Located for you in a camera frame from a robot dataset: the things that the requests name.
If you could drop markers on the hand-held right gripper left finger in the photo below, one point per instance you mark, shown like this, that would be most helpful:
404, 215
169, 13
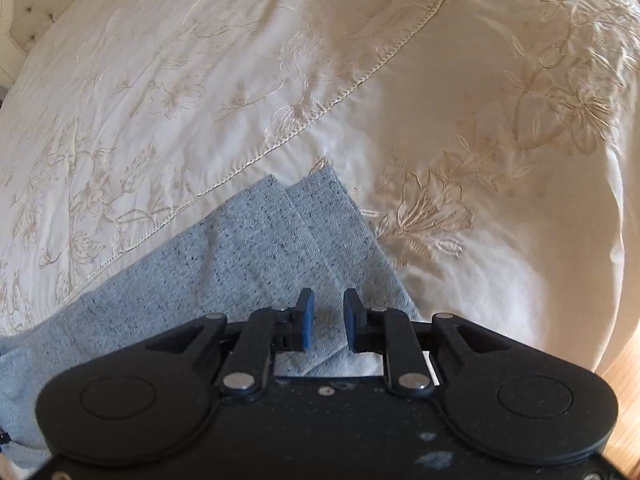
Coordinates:
304, 322

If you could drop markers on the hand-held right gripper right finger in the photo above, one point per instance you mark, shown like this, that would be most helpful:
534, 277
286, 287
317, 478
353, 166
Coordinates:
354, 322

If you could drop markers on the grey pants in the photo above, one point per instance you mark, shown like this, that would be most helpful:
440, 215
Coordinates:
240, 265

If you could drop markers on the cream embroidered bedspread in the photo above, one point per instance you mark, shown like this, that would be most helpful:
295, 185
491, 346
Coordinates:
320, 85

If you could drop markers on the cream tufted headboard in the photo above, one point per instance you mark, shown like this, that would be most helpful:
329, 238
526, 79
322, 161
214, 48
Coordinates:
35, 5

